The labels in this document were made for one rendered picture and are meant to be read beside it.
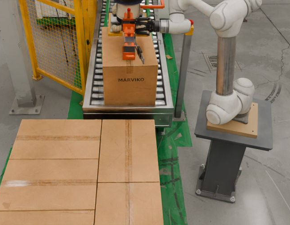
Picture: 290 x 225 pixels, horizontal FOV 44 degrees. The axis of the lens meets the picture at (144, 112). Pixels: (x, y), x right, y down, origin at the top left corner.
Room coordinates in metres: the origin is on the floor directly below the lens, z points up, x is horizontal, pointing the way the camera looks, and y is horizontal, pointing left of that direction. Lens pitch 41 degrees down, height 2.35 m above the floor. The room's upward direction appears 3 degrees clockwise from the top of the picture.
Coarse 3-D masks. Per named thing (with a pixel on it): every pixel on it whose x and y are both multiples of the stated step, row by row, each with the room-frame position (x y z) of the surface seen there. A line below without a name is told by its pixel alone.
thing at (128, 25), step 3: (123, 18) 2.22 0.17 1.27; (126, 18) 2.23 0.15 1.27; (129, 18) 2.23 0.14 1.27; (132, 18) 2.23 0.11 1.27; (123, 21) 2.20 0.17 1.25; (126, 21) 2.20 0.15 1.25; (129, 21) 2.21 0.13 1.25; (123, 24) 2.14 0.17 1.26; (126, 24) 2.15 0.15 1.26; (129, 24) 2.15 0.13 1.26; (132, 24) 2.15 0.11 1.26; (135, 24) 2.16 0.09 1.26; (123, 27) 2.14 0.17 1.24; (129, 27) 2.15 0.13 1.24; (135, 27) 2.18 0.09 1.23; (123, 30) 2.14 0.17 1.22; (135, 30) 2.16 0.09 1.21
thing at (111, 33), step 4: (112, 16) 2.52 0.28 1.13; (116, 16) 2.49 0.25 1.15; (112, 24) 2.39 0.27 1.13; (116, 24) 2.35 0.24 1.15; (120, 24) 2.41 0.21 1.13; (108, 28) 2.34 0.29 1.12; (108, 32) 2.28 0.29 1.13; (112, 32) 2.28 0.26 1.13; (116, 32) 2.28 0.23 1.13; (120, 32) 2.29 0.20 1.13
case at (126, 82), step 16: (112, 48) 2.36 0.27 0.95; (144, 48) 2.38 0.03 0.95; (112, 64) 2.14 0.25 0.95; (128, 64) 2.15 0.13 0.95; (144, 64) 2.16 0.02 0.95; (112, 80) 2.12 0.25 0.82; (128, 80) 2.13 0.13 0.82; (144, 80) 2.15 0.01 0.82; (112, 96) 2.11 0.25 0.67; (128, 96) 2.13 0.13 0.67; (144, 96) 2.15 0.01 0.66
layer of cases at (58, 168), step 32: (32, 128) 1.86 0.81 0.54; (64, 128) 1.88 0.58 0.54; (96, 128) 1.89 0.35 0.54; (128, 128) 1.91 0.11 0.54; (32, 160) 1.55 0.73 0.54; (64, 160) 1.57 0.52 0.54; (96, 160) 1.58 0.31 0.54; (128, 160) 1.60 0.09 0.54; (0, 192) 1.29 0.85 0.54; (32, 192) 1.30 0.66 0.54; (64, 192) 1.31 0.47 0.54; (96, 192) 1.33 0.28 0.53; (128, 192) 1.33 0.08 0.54; (160, 192) 1.35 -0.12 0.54; (0, 224) 1.08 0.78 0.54; (32, 224) 1.09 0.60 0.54; (64, 224) 1.10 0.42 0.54; (96, 224) 1.11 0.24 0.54; (128, 224) 1.12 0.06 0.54; (160, 224) 1.13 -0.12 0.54
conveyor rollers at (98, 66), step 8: (104, 0) 4.16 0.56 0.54; (112, 0) 4.16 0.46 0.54; (144, 0) 4.20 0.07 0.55; (104, 8) 3.97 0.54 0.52; (144, 8) 4.01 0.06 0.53; (104, 16) 3.72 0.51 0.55; (152, 16) 3.83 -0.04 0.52; (152, 32) 3.40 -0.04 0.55; (96, 64) 2.73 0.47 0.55; (96, 72) 2.63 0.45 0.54; (160, 72) 2.67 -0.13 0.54; (96, 80) 2.54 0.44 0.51; (160, 80) 2.58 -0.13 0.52; (96, 88) 2.37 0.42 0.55; (160, 88) 2.41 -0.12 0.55; (96, 96) 2.27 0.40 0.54; (160, 96) 2.31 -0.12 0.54; (96, 104) 2.18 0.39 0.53; (160, 104) 2.22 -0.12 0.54
